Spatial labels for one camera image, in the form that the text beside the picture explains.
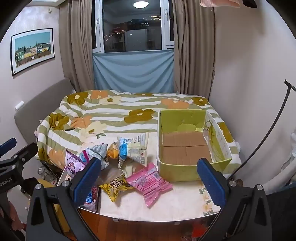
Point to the light blue cloth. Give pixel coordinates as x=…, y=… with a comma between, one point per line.
x=133, y=71

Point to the green cardboard box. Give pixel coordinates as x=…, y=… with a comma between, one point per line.
x=185, y=172

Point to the white wall socket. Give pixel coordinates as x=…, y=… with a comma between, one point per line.
x=19, y=105

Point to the white plastic object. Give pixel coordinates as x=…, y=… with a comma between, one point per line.
x=279, y=178

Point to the pink hanging cloth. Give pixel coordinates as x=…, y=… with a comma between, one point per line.
x=219, y=2

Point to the cream floral tablecloth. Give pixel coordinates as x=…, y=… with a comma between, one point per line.
x=185, y=197

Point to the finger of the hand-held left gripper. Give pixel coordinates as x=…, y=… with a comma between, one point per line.
x=7, y=144
x=22, y=154

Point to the grey padded headboard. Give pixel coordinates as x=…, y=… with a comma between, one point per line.
x=39, y=104

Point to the brown curtain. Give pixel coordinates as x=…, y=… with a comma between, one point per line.
x=76, y=46
x=194, y=46

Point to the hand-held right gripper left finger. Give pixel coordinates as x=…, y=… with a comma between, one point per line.
x=89, y=178

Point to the black curved stand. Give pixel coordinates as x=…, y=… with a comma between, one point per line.
x=289, y=83

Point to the floral striped blanket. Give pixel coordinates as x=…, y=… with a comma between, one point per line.
x=111, y=109

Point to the yellow orange chip packet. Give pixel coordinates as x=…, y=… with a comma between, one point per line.
x=113, y=151

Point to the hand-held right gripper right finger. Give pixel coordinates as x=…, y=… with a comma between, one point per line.
x=212, y=183

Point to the framed houses wall poster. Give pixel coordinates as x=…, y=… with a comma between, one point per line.
x=32, y=49

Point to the clear plastic snack packet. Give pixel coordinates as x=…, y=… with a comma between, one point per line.
x=111, y=173

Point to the yellow brown-printed snack packet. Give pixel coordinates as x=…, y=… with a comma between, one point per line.
x=113, y=187

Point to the white framed window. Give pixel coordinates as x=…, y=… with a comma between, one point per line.
x=131, y=30

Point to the pale pink strawberry snack packet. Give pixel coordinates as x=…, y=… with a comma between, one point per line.
x=74, y=165

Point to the cream light-blue snack packet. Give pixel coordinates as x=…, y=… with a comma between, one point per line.
x=133, y=150

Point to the silver grey snack packet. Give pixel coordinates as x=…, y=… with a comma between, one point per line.
x=99, y=151

